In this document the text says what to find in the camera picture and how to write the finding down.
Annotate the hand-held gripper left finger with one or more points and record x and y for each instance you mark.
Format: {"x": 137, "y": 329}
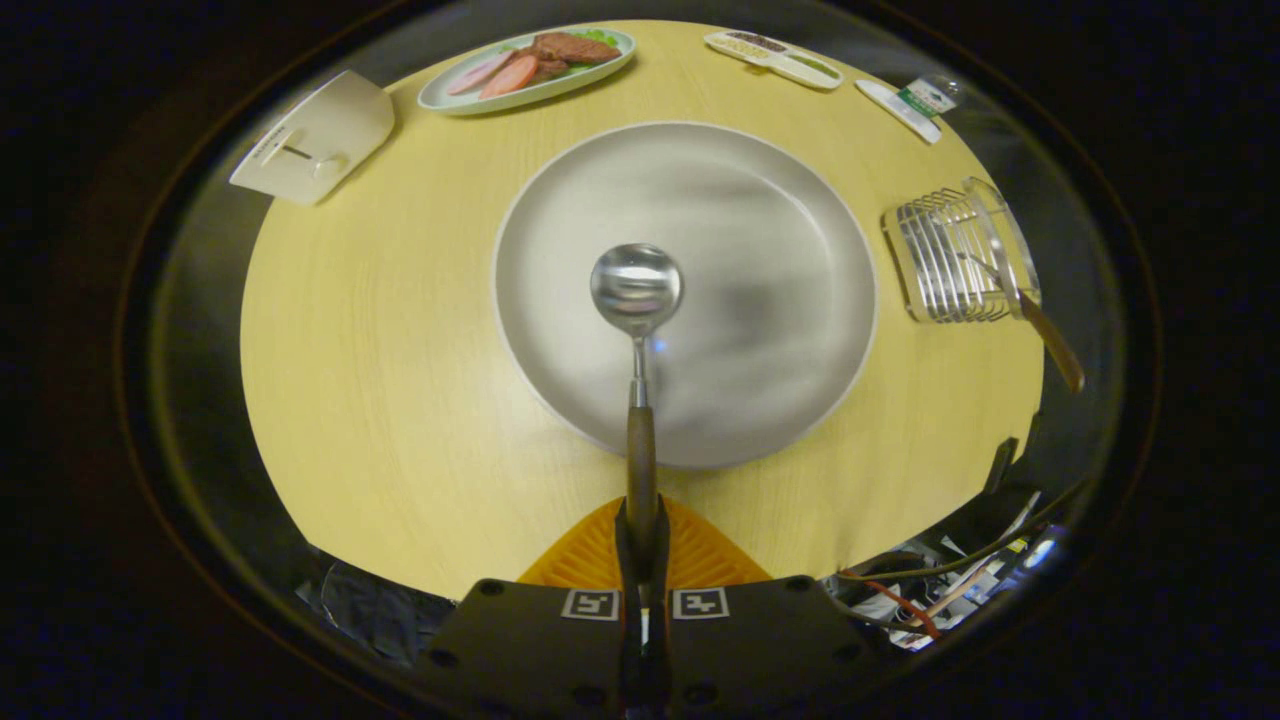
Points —
{"x": 530, "y": 640}

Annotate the red ham slice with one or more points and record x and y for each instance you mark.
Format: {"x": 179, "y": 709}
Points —
{"x": 510, "y": 77}

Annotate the large round grey plate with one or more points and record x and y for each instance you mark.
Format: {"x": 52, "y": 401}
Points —
{"x": 760, "y": 300}

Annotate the clear plastic bottle green label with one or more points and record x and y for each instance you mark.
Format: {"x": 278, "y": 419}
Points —
{"x": 925, "y": 98}

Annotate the dark cloth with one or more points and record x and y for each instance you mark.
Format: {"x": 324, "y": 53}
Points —
{"x": 380, "y": 610}

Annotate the green lettuce leaf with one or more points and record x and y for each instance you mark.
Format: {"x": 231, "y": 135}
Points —
{"x": 602, "y": 37}

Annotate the white divided condiment tray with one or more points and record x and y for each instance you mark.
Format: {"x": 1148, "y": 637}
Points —
{"x": 790, "y": 65}

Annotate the pale pink ham slice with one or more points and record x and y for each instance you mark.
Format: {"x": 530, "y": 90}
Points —
{"x": 478, "y": 74}

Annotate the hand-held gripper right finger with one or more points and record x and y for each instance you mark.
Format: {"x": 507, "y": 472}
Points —
{"x": 770, "y": 640}

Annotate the brown cooked meat slice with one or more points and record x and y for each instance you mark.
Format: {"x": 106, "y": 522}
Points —
{"x": 575, "y": 47}

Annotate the oval pale green plate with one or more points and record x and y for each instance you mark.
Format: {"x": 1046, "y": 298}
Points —
{"x": 455, "y": 96}

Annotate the white napkin holder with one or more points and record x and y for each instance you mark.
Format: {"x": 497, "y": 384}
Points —
{"x": 335, "y": 125}

